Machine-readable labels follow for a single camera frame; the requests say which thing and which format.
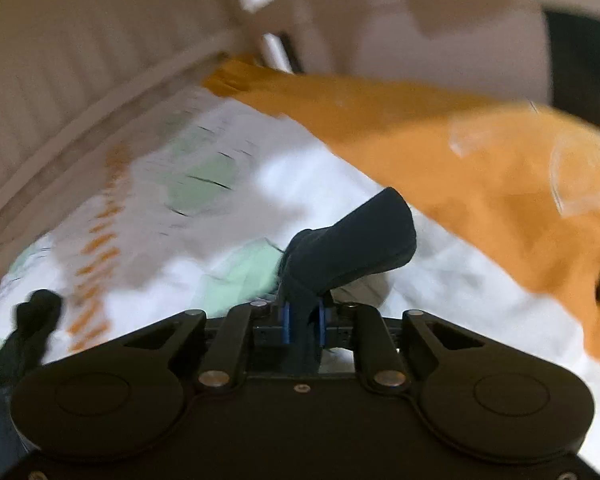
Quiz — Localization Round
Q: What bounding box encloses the black zip hoodie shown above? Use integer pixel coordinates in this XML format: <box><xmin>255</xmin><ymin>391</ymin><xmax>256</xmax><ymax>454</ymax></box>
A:
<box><xmin>0</xmin><ymin>188</ymin><xmax>416</xmax><ymax>479</ymax></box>

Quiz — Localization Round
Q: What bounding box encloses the white leaf-print bed sheet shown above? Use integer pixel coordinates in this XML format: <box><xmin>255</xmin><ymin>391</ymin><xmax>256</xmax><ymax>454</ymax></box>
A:
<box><xmin>0</xmin><ymin>60</ymin><xmax>600</xmax><ymax>470</ymax></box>

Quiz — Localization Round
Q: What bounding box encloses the cream wooden bed frame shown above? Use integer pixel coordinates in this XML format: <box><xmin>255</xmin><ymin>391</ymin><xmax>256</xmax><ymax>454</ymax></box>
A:
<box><xmin>0</xmin><ymin>0</ymin><xmax>600</xmax><ymax>261</ymax></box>

